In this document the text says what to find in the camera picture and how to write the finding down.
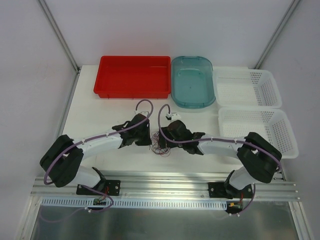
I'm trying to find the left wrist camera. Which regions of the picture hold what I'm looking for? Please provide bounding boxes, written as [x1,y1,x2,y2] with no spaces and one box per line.
[135,110,150,117]

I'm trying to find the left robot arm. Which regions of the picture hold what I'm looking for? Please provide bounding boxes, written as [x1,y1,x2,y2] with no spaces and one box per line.
[39,113,151,195]

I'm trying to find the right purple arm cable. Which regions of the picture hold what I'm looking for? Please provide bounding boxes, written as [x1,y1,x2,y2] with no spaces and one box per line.
[157,104,282,218]

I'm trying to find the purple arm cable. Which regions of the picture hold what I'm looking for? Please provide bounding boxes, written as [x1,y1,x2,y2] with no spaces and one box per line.
[43,99,154,216]
[157,104,282,218]

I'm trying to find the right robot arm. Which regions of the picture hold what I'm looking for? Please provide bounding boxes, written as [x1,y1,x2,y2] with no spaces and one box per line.
[159,120,282,199]

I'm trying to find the lower white perforated basket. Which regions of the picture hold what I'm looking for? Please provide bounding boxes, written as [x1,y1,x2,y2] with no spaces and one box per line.
[218,107,299,159]

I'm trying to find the white perforated basket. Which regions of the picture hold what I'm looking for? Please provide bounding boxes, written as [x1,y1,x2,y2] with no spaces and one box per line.
[218,107,299,159]
[212,67,282,109]

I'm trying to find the red plastic bin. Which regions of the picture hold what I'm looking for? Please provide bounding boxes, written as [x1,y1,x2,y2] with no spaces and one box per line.
[93,56,171,99]

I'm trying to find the upper white perforated basket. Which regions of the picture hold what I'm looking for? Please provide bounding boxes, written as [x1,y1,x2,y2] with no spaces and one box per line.
[212,67,282,109]

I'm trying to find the teal translucent plastic bin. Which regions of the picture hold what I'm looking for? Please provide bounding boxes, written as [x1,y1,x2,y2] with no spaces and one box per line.
[171,56,216,109]

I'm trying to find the right aluminium frame post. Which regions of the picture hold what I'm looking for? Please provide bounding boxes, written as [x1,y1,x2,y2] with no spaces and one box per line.
[254,0,303,70]

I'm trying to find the white slotted cable duct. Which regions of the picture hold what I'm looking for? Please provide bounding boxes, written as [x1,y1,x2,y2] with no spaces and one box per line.
[41,197,227,211]

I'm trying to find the aluminium frame post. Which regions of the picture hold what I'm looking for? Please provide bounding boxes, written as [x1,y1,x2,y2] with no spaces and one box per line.
[254,0,303,70]
[36,0,81,73]

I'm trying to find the left aluminium frame post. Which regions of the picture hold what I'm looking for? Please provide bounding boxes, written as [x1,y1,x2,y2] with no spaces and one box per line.
[36,0,81,73]

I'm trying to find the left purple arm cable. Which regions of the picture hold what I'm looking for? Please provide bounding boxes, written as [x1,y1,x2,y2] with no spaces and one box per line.
[43,99,154,216]

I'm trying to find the aluminium mounting rail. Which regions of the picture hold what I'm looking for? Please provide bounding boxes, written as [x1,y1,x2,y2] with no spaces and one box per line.
[31,171,301,202]

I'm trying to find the pink wires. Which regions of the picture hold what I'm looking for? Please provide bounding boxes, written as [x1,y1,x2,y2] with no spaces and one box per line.
[149,130,172,158]

